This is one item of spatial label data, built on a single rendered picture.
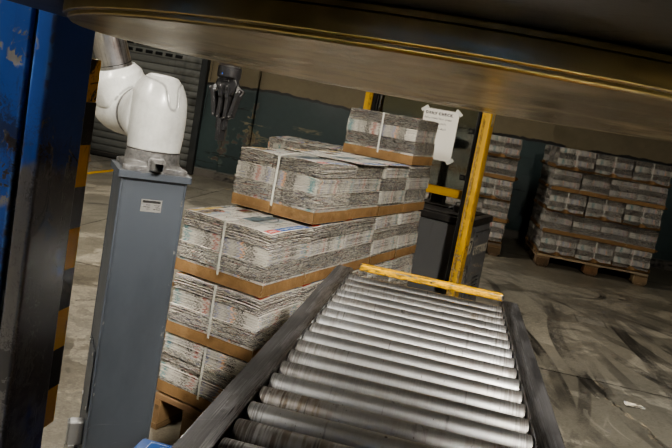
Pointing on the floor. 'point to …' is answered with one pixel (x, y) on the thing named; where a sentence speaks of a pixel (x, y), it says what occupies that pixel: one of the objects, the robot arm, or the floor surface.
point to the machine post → (35, 200)
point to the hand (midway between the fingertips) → (220, 129)
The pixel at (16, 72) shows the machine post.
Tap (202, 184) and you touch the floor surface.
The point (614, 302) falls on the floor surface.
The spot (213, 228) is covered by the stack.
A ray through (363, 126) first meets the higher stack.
